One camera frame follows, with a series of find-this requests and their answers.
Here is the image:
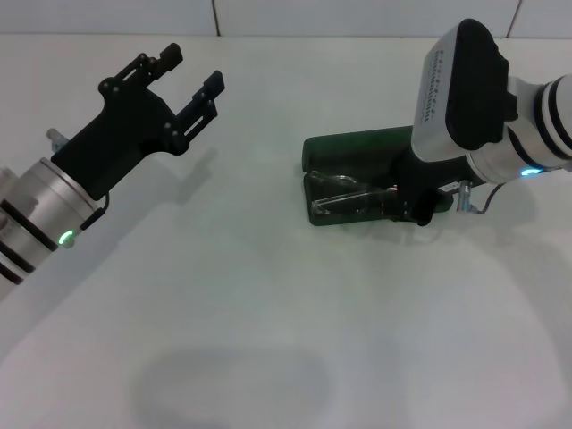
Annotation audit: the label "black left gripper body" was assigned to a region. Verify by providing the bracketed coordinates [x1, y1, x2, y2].
[50, 77, 194, 202]

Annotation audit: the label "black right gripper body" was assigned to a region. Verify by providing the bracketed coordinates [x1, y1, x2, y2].
[391, 153, 483, 201]

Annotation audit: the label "clear white glasses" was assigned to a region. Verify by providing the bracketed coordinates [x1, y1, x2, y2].
[310, 169, 403, 220]

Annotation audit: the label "green glasses case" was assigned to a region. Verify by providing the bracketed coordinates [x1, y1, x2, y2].
[301, 124, 452, 229]

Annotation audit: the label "right gripper silver connector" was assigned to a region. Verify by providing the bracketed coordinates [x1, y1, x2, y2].
[454, 180, 475, 212]

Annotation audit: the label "left gripper clear connector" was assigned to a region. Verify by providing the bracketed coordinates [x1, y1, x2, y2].
[46, 128, 68, 153]

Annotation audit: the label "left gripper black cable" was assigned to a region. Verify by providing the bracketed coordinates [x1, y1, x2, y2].
[79, 191, 112, 231]

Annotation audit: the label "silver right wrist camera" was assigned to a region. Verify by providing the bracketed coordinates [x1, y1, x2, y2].
[410, 18, 510, 163]

